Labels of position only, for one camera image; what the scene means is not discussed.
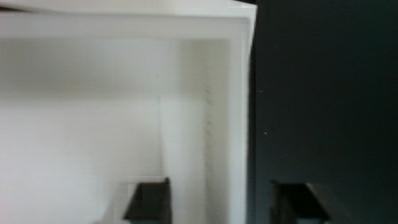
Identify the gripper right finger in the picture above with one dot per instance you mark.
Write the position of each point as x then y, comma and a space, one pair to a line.
307, 205

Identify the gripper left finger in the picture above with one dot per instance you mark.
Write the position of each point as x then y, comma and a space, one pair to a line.
150, 206

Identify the white drawer cabinet frame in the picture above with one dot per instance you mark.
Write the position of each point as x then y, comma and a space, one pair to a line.
124, 108

